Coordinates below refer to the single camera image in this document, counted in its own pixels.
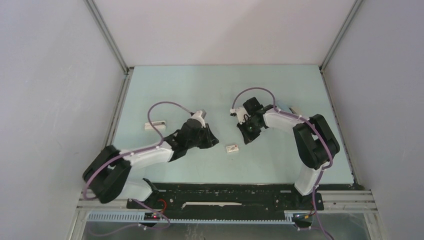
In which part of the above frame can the right aluminium frame post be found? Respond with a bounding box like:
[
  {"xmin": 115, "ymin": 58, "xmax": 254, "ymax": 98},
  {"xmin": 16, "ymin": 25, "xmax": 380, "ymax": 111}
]
[{"xmin": 319, "ymin": 0, "xmax": 364, "ymax": 73}]

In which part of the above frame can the left aluminium frame post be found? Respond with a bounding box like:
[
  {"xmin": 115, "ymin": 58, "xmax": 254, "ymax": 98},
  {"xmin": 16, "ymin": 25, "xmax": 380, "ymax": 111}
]
[{"xmin": 83, "ymin": 0, "xmax": 130, "ymax": 75}]

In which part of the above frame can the white staple box sleeve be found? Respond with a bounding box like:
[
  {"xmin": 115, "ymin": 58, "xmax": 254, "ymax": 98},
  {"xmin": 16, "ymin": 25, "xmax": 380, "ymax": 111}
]
[{"xmin": 225, "ymin": 144, "xmax": 239, "ymax": 154}]

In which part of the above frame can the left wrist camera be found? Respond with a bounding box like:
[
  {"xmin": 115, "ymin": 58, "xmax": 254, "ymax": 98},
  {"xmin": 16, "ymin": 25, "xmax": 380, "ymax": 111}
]
[{"xmin": 190, "ymin": 109, "xmax": 207, "ymax": 128}]

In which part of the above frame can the light blue stapler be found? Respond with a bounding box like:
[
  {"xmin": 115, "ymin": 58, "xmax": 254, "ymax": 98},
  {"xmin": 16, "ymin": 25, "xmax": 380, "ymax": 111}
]
[{"xmin": 276, "ymin": 101, "xmax": 287, "ymax": 112}]

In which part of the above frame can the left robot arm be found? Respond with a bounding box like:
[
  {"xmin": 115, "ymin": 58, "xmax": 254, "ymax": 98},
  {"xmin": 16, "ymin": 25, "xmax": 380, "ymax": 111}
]
[{"xmin": 82, "ymin": 118, "xmax": 219, "ymax": 208}]

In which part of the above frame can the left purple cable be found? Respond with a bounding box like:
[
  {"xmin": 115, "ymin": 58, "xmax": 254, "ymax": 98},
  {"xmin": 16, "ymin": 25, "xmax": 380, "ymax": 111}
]
[{"xmin": 82, "ymin": 101, "xmax": 195, "ymax": 238}]

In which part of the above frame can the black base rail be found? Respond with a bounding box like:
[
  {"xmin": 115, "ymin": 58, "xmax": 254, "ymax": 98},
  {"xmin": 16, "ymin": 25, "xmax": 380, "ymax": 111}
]
[{"xmin": 143, "ymin": 183, "xmax": 324, "ymax": 221}]

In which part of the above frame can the aluminium frame post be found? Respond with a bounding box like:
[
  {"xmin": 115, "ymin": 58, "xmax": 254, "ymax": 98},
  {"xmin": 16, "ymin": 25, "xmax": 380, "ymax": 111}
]
[
  {"xmin": 319, "ymin": 0, "xmax": 364, "ymax": 73},
  {"xmin": 83, "ymin": 0, "xmax": 130, "ymax": 75}
]

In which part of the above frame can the white stapler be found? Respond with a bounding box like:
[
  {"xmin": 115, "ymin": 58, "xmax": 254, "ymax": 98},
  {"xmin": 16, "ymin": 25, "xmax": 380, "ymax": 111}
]
[{"xmin": 144, "ymin": 120, "xmax": 167, "ymax": 131}]

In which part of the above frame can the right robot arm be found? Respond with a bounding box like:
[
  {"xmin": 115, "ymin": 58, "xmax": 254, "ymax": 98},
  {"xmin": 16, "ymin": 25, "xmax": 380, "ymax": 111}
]
[{"xmin": 230, "ymin": 97, "xmax": 340, "ymax": 209}]

